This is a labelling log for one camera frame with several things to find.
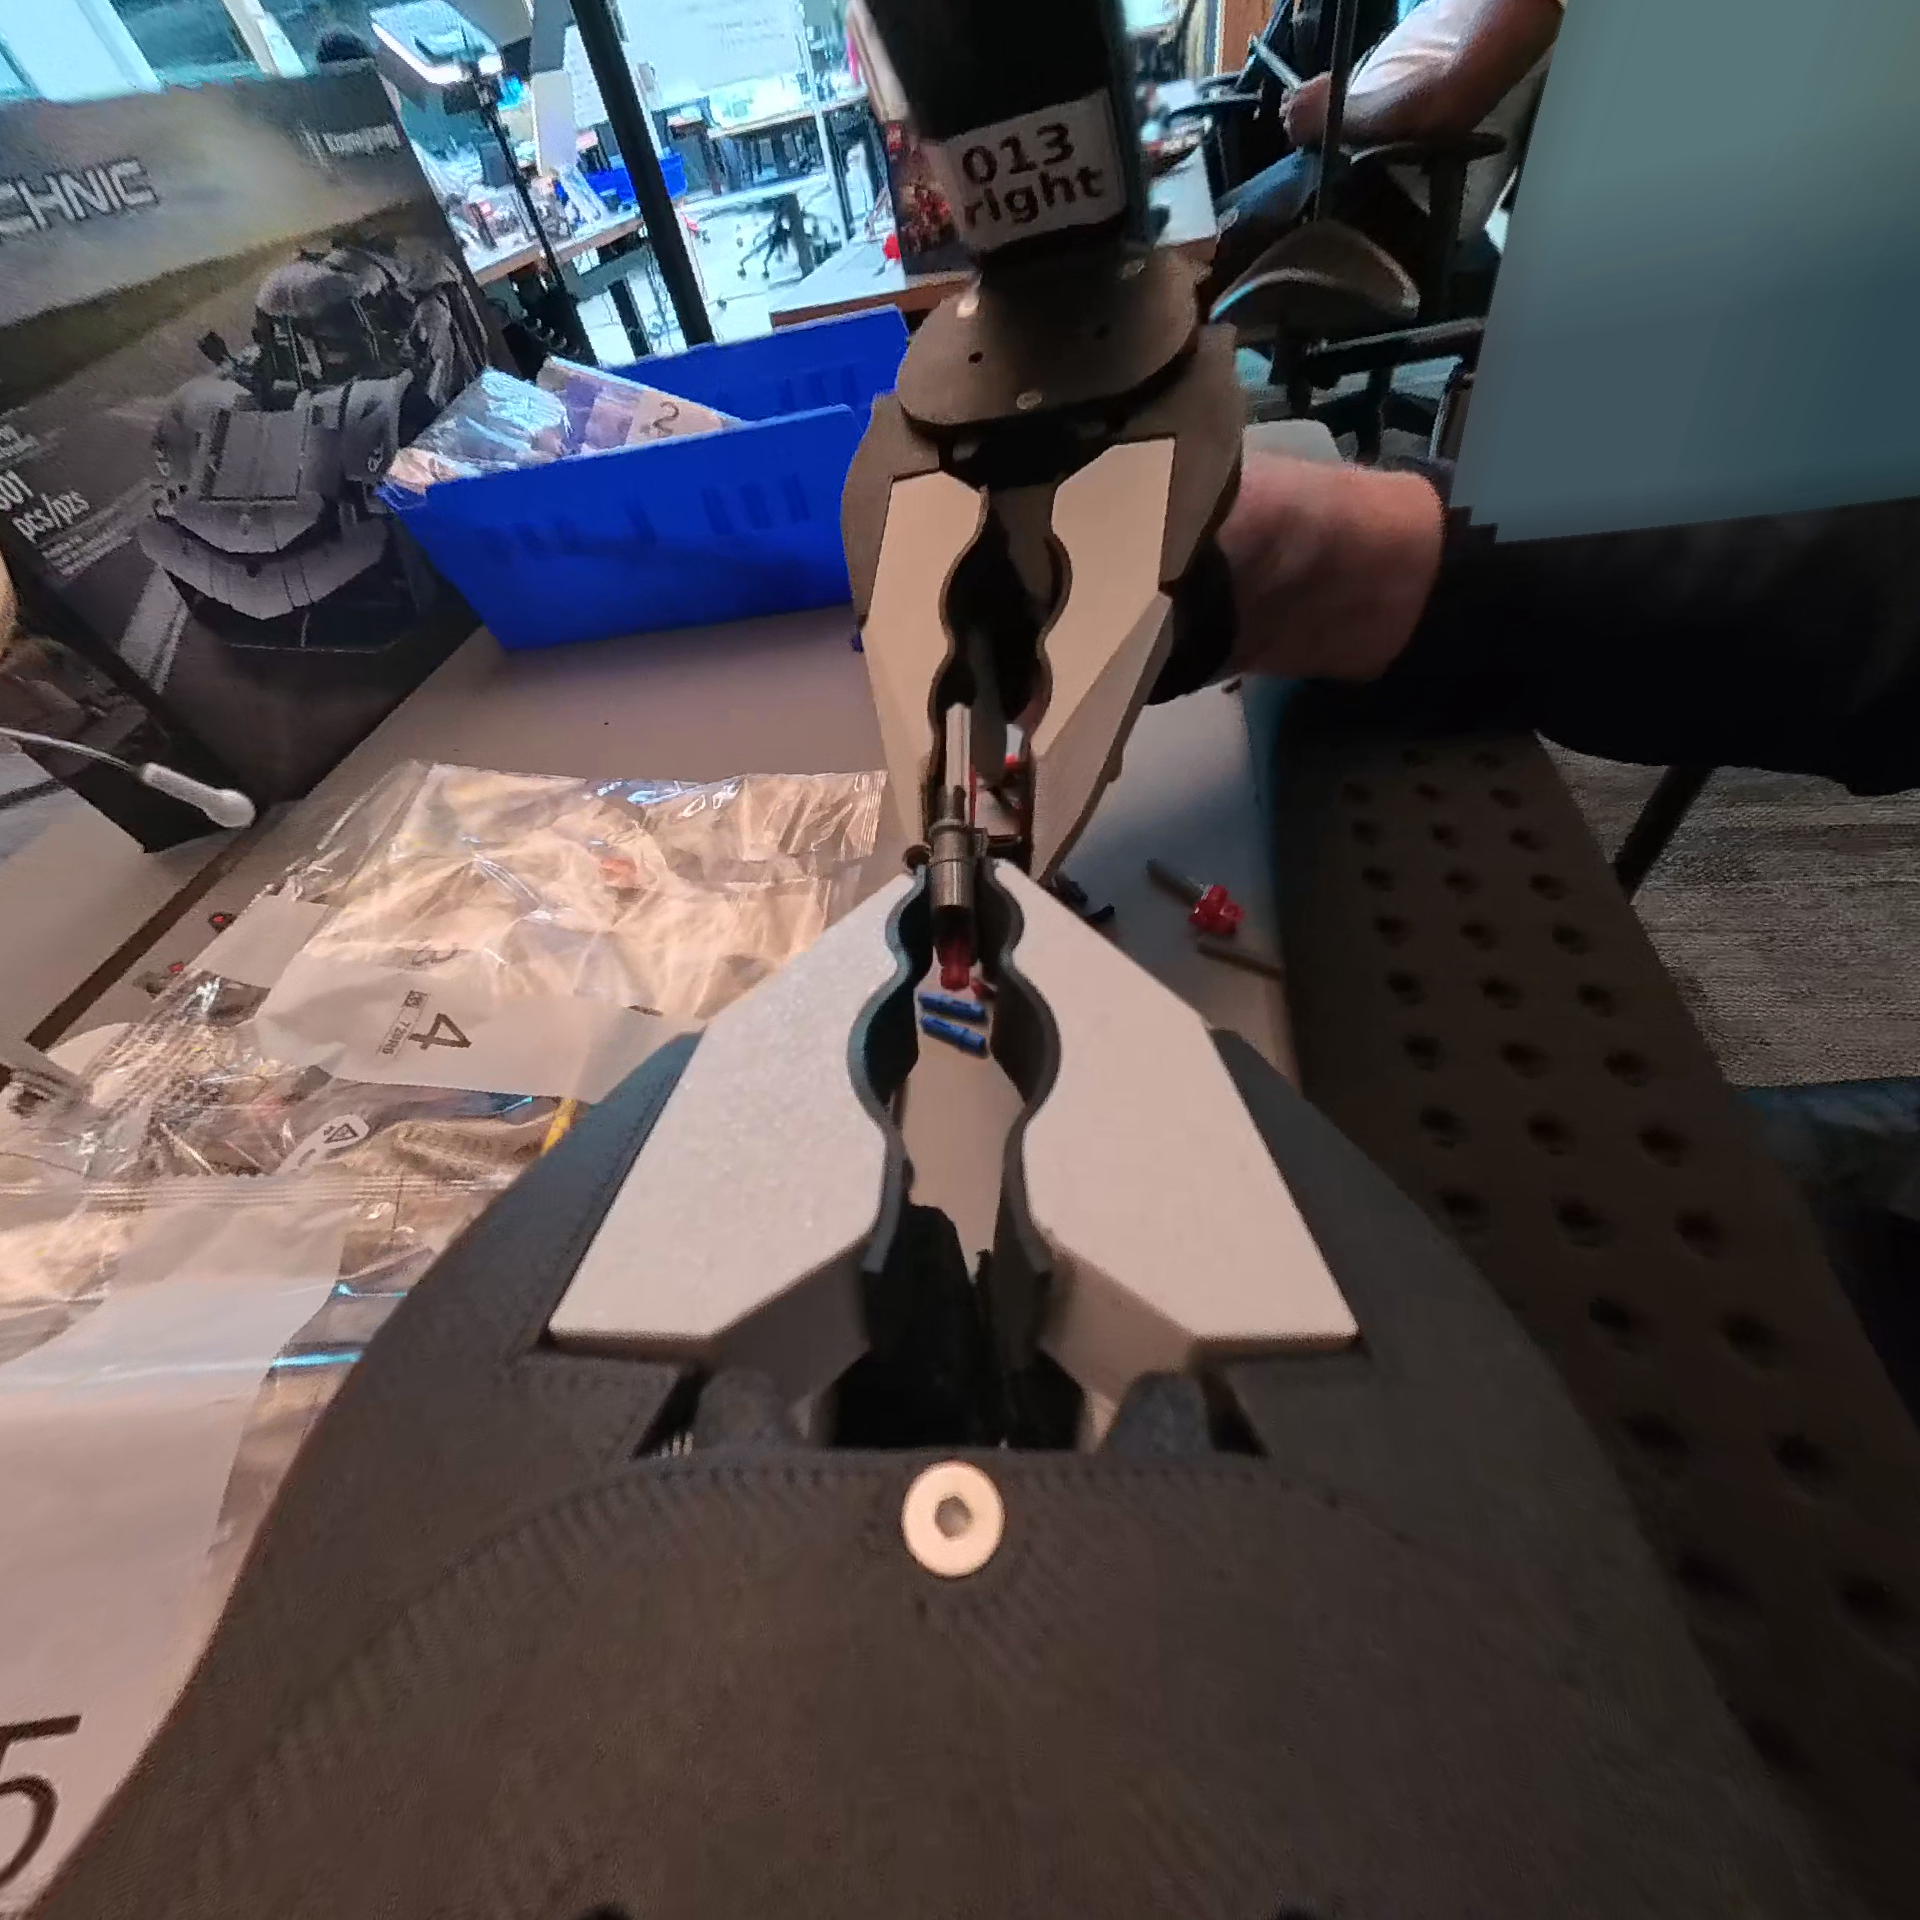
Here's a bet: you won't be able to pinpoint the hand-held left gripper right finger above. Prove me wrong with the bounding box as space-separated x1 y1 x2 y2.
982 867 1360 1445

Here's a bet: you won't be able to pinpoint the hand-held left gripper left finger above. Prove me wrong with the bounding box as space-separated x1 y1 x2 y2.
545 872 923 1445

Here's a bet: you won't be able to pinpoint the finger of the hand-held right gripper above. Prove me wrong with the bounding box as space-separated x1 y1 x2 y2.
997 433 1182 885
871 473 994 840

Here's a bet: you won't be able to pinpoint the grey axle with black bush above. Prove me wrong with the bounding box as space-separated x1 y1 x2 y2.
907 704 994 917

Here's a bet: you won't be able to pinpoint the blue plastic storage bin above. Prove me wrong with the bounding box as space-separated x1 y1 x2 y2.
386 305 911 654

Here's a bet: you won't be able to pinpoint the colourful lego box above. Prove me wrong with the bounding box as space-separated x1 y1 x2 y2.
885 119 981 273

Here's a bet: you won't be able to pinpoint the scattered loose lego pieces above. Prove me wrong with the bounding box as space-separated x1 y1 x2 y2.
911 872 1123 1059

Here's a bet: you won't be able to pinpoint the red lego knob on axle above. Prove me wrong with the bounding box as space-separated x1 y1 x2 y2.
1146 856 1250 942

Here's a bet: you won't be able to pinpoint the pile of lego part bags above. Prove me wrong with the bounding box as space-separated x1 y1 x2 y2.
0 760 889 1920

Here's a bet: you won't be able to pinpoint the black lego set box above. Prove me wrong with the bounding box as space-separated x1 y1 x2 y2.
0 76 513 852

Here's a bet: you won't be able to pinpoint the person's right hand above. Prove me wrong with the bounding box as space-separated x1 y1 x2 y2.
1218 447 1454 684

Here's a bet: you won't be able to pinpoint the wooden-edged work table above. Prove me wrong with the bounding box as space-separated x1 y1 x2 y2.
767 135 1219 336

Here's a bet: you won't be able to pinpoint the black perforated office chair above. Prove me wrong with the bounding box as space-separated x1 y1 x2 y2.
1274 681 1920 1920

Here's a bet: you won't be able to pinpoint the crumpled clear plastic bag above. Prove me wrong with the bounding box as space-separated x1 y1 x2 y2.
386 359 747 489

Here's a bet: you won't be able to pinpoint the cluttered workbench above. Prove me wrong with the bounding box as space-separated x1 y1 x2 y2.
449 164 649 304

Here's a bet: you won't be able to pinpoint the wooden book stand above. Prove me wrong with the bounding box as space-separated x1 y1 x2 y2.
0 726 261 832

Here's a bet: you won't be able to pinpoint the black metal post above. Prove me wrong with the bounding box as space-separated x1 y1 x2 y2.
576 0 717 349

